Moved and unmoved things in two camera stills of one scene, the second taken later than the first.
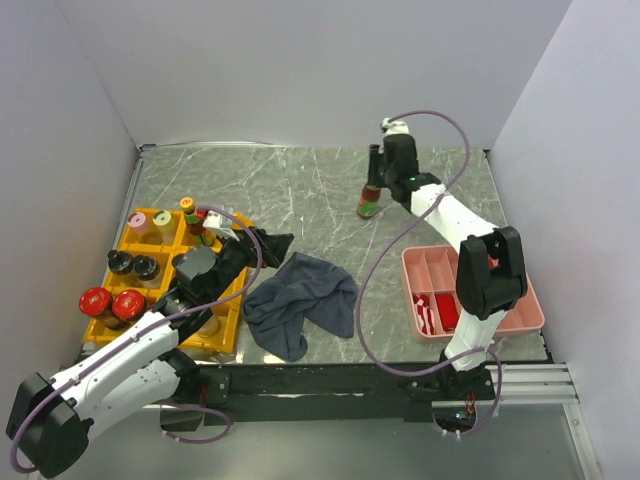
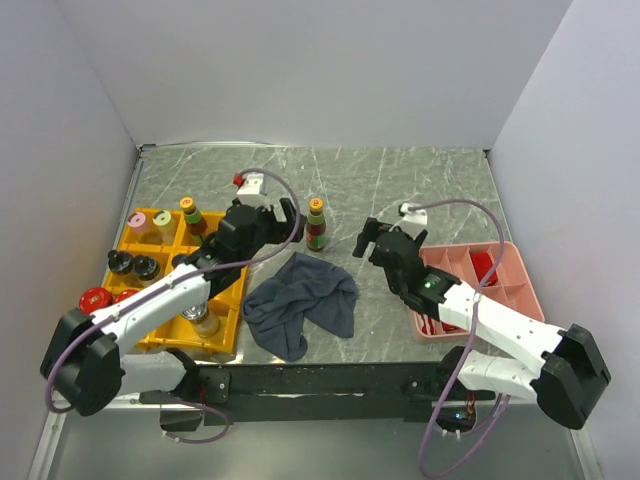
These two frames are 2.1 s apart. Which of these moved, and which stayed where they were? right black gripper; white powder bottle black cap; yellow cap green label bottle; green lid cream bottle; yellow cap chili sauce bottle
Moved: yellow cap chili sauce bottle; right black gripper
Stayed: green lid cream bottle; yellow cap green label bottle; white powder bottle black cap
